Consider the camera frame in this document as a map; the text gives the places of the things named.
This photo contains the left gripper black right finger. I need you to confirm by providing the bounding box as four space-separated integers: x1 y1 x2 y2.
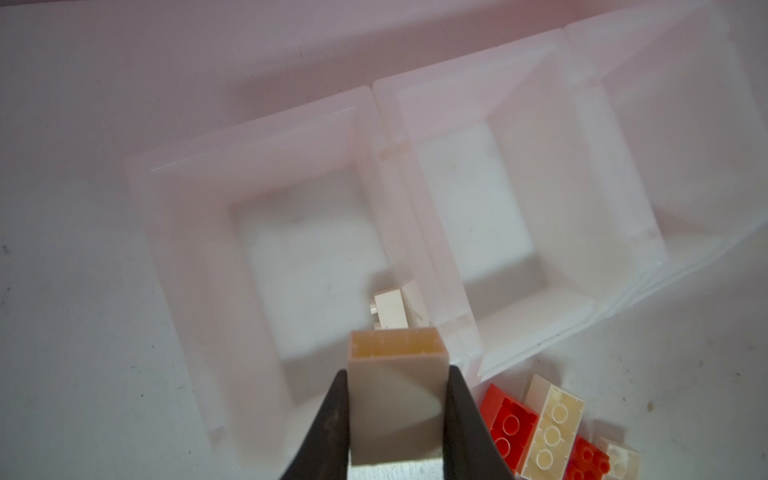
442 365 514 480

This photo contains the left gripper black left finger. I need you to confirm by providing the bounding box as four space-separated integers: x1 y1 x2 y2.
281 369 350 480

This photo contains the red two-by-two lego brick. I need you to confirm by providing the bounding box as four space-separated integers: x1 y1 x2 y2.
479 384 539 474

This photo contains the cream long lego brick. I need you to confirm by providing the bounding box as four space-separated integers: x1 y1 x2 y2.
519 375 585 480

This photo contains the white lego brick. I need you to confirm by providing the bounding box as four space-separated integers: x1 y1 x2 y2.
347 327 450 466

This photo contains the red L lego brick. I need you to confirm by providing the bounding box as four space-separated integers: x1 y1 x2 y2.
563 435 611 480

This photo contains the small cream lego brick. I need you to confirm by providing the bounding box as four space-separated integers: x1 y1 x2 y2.
595 437 642 480

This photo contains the white lego in bin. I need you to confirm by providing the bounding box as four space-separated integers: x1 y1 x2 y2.
369 280 431 330

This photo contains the left translucent plastic bin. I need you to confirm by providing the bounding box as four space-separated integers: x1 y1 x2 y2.
126 87 480 479

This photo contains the translucent plastic bin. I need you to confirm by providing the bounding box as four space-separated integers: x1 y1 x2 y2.
566 1 767 299
373 29 667 382
126 87 480 479

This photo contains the middle translucent plastic bin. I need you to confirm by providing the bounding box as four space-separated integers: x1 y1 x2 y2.
373 29 667 382

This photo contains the right translucent plastic bin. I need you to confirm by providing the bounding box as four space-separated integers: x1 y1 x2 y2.
566 1 767 299

